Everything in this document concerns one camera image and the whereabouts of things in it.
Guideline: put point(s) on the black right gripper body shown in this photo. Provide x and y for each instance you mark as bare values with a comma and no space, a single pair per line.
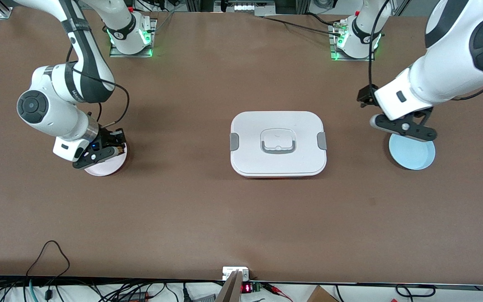
106,137

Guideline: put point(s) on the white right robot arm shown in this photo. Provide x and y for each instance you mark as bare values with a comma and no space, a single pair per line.
53,109

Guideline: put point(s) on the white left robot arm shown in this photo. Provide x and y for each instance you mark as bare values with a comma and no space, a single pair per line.
442,71

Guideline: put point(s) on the pink round plate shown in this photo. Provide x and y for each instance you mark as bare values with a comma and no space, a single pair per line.
107,170

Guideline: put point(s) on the light blue round plate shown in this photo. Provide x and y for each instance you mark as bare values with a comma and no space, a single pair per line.
411,155

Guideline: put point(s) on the white lidded box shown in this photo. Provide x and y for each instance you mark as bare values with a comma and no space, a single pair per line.
278,159

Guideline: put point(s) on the white socket device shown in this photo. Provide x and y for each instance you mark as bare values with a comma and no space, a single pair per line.
250,7

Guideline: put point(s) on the red LED display module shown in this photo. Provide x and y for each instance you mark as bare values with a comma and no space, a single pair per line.
246,288

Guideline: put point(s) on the brown cardboard piece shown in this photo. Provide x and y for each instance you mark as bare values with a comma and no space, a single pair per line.
321,295

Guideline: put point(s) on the red alligator clip lead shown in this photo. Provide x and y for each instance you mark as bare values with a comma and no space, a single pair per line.
279,291

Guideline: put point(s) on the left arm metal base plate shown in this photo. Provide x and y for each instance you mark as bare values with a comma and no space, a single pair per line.
367,59

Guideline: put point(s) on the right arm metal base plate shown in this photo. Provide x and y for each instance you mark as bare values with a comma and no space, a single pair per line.
115,53

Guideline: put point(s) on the metal camera post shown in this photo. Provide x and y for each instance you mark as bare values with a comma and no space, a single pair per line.
231,289

